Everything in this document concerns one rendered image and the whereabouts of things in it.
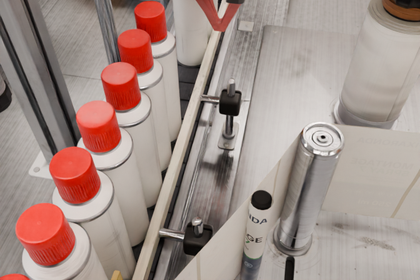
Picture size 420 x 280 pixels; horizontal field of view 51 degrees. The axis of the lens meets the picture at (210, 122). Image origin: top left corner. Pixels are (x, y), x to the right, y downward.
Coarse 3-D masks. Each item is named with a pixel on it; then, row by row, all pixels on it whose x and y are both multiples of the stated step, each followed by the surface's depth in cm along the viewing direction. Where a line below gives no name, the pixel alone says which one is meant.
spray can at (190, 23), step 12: (180, 0) 62; (192, 0) 62; (180, 12) 64; (192, 12) 63; (180, 24) 66; (192, 24) 65; (204, 24) 66; (180, 36) 67; (192, 36) 67; (204, 36) 68; (180, 48) 69; (192, 48) 68; (204, 48) 70; (180, 60) 71; (192, 60) 70
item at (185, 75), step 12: (216, 60) 78; (180, 72) 71; (192, 72) 71; (180, 84) 69; (192, 84) 69; (180, 96) 67; (192, 132) 62; (180, 180) 57; (168, 216) 53; (156, 252) 50; (156, 264) 50
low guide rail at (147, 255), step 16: (224, 0) 78; (208, 48) 69; (208, 64) 67; (192, 96) 62; (192, 112) 60; (176, 144) 56; (176, 160) 55; (176, 176) 54; (160, 192) 52; (160, 208) 50; (160, 224) 49; (144, 240) 48; (144, 256) 46; (144, 272) 45
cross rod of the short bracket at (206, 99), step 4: (200, 96) 63; (204, 96) 63; (208, 96) 63; (212, 96) 63; (216, 96) 63; (200, 100) 63; (204, 100) 63; (208, 100) 63; (212, 100) 63; (216, 100) 62
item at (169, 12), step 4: (168, 4) 69; (172, 4) 69; (168, 8) 68; (172, 8) 68; (168, 12) 68; (172, 12) 68; (168, 16) 67; (172, 16) 69; (168, 20) 66; (168, 24) 67; (168, 28) 67
